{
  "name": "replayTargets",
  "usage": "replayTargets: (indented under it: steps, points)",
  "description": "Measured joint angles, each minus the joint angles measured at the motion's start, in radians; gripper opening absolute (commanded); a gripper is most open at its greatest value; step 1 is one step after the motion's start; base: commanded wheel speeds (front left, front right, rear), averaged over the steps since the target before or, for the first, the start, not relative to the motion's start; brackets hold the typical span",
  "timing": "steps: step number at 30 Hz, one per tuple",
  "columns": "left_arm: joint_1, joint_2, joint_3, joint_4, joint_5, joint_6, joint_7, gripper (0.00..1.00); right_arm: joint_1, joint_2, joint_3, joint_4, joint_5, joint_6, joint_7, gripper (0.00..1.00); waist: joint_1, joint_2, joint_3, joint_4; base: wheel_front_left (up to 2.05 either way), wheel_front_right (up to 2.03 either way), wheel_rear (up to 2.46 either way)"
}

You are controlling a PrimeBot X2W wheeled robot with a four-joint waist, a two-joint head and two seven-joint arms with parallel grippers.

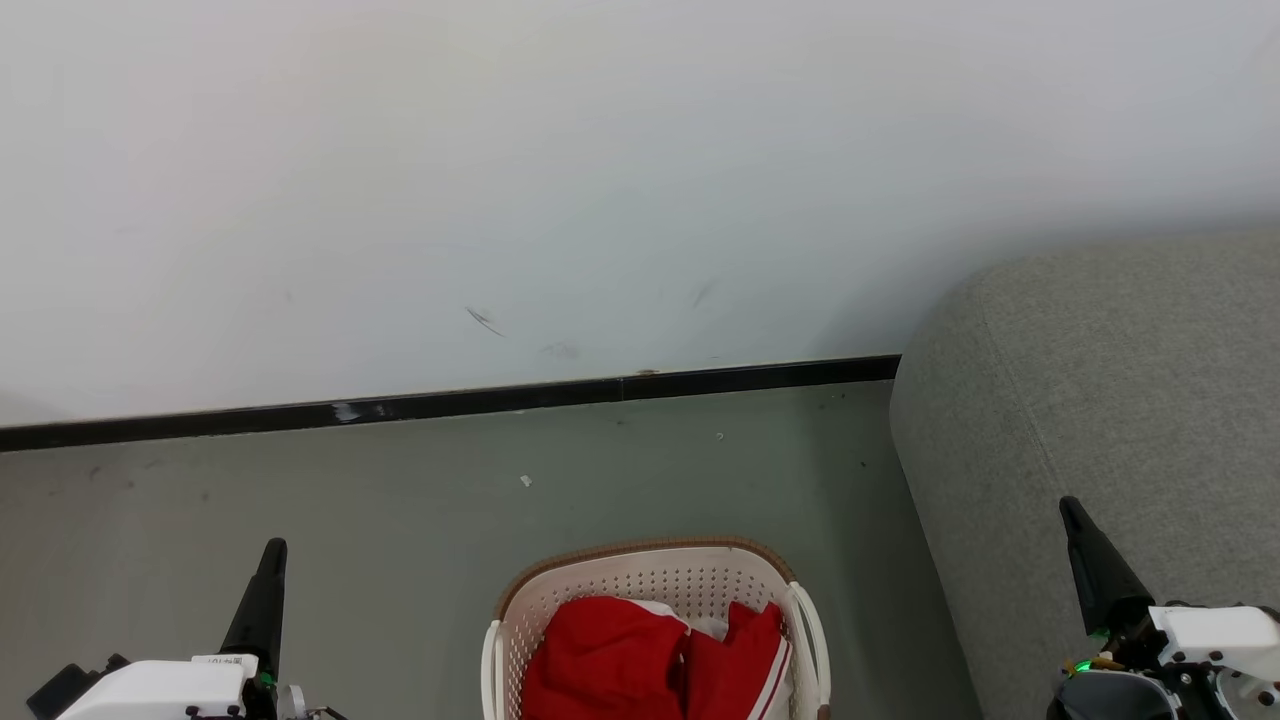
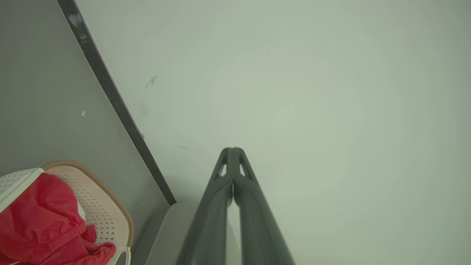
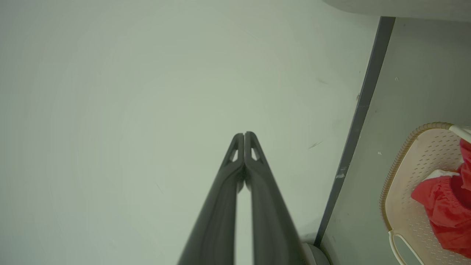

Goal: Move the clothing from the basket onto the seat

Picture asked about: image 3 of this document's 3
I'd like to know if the red white garment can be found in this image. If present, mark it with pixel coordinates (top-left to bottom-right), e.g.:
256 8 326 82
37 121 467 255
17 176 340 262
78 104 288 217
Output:
411 175 471 259

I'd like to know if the red white striped jacket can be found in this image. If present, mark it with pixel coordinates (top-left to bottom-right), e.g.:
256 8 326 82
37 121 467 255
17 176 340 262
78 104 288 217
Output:
423 138 471 192

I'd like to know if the cream perforated laundry basket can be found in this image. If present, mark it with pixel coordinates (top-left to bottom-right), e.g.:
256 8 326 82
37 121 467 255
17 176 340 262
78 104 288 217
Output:
380 122 471 265

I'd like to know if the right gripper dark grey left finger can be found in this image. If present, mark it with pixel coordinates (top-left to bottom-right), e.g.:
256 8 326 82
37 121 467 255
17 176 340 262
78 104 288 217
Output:
178 133 245 265

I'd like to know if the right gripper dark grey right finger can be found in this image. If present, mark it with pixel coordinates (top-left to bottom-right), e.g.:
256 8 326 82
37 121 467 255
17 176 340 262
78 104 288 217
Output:
244 131 308 265

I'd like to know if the black wall baseboard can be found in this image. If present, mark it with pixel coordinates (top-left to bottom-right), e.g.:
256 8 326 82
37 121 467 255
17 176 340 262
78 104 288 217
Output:
314 16 396 248

